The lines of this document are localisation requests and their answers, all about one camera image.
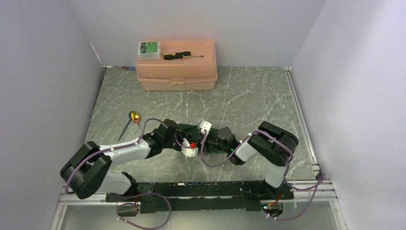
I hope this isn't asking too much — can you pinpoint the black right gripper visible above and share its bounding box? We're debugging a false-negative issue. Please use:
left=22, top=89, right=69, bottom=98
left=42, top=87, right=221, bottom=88
left=192, top=131, right=229, bottom=153

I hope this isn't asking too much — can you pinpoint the green cloth napkin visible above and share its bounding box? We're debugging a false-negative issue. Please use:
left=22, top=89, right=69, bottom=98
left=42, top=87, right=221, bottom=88
left=178, top=124, right=220, bottom=153

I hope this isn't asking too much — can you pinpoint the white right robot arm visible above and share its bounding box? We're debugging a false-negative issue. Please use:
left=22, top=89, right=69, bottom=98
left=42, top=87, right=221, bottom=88
left=198, top=121, right=299, bottom=199

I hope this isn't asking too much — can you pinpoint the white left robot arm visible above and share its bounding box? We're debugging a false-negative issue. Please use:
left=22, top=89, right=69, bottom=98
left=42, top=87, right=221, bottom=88
left=60, top=119, right=192, bottom=201

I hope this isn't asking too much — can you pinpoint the pink plastic toolbox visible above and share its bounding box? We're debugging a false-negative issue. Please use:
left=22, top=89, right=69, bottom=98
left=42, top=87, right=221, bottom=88
left=135, top=39, right=217, bottom=91

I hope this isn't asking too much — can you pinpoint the red blue pen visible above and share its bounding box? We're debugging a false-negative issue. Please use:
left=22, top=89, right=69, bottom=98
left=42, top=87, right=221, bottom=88
left=114, top=65, right=136, bottom=71

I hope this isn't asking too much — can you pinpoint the black yellow screwdriver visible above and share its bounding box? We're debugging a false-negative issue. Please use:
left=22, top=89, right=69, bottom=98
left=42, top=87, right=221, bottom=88
left=162, top=51, right=204, bottom=60

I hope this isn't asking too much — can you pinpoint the green white small box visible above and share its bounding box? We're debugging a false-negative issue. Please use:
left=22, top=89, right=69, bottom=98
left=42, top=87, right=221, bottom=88
left=137, top=41, right=161, bottom=60

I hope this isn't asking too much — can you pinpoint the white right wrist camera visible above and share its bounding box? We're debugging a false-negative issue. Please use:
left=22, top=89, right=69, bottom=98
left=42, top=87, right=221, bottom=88
left=199, top=120, right=212, bottom=134

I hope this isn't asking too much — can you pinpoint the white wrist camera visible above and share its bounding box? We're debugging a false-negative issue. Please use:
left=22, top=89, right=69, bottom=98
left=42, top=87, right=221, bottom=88
left=199, top=120, right=212, bottom=134
left=181, top=141, right=198, bottom=157

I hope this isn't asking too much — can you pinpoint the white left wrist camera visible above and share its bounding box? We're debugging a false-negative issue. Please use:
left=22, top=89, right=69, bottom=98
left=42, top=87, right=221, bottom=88
left=181, top=141, right=198, bottom=157

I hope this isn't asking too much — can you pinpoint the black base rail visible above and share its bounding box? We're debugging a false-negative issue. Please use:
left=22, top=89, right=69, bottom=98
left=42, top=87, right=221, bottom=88
left=106, top=181, right=294, bottom=214

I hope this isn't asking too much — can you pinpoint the aluminium frame rail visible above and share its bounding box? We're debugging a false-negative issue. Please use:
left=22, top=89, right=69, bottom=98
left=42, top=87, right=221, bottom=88
left=57, top=179, right=338, bottom=207

